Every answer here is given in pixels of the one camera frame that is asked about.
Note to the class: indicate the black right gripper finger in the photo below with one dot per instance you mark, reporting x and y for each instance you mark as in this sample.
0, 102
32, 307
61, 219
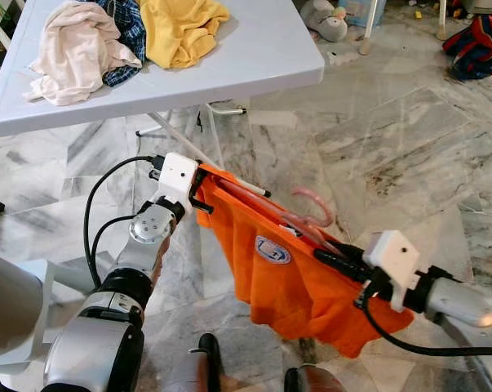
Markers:
337, 259
335, 269

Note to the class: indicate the orange shirt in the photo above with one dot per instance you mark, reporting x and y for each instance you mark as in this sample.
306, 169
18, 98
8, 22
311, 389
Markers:
270, 294

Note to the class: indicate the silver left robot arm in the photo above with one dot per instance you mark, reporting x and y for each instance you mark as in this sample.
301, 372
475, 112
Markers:
99, 351

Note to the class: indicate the robot right leg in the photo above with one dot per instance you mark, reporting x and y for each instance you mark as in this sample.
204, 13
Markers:
315, 382

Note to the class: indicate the white folding table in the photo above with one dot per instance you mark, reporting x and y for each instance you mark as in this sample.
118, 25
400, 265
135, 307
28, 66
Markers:
254, 49

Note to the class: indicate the yellow garment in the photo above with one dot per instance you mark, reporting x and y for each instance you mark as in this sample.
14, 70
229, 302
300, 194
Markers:
180, 33

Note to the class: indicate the blue plaid garment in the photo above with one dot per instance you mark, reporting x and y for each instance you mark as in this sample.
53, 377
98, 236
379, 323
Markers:
131, 28

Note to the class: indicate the cream garment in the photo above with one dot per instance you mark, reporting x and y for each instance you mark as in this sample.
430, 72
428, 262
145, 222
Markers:
74, 49

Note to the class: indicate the grey plush toy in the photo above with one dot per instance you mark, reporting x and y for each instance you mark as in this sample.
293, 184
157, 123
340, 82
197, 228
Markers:
327, 24

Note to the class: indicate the white furniture leg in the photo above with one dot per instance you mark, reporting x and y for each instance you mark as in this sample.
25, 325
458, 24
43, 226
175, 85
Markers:
441, 20
370, 24

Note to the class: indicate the red and blue bag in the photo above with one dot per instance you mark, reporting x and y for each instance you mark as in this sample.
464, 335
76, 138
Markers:
474, 49

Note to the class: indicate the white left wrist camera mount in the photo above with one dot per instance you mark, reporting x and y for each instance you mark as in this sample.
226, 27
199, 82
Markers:
176, 175

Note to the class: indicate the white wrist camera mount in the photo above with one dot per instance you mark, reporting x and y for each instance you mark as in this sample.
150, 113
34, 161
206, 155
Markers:
176, 175
392, 253

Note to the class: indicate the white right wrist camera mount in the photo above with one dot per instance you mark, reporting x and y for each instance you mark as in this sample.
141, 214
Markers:
392, 253

